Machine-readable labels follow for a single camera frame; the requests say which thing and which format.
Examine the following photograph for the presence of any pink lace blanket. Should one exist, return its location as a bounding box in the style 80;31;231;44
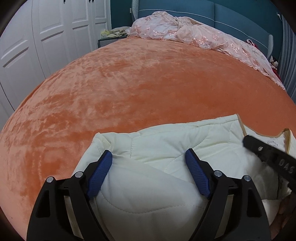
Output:
126;11;285;90

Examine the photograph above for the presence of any dark nightstand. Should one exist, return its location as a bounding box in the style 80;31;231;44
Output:
97;36;125;48

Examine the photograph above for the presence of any white wardrobe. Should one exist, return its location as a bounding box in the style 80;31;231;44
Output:
1;1;111;125

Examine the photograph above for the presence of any red plush toy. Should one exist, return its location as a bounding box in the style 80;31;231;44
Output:
269;55;280;78

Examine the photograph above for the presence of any blue upholstered headboard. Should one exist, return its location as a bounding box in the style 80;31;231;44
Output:
132;0;283;58

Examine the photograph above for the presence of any orange velvet bedspread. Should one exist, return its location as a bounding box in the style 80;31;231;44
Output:
1;37;295;237

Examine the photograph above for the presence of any blue-grey curtain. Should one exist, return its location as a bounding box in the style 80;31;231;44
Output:
278;15;296;103

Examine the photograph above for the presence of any cream quilted jacket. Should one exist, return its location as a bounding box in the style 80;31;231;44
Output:
75;114;295;240

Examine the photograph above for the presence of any cream clutter on nightstand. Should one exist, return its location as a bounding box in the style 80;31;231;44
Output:
101;26;129;39

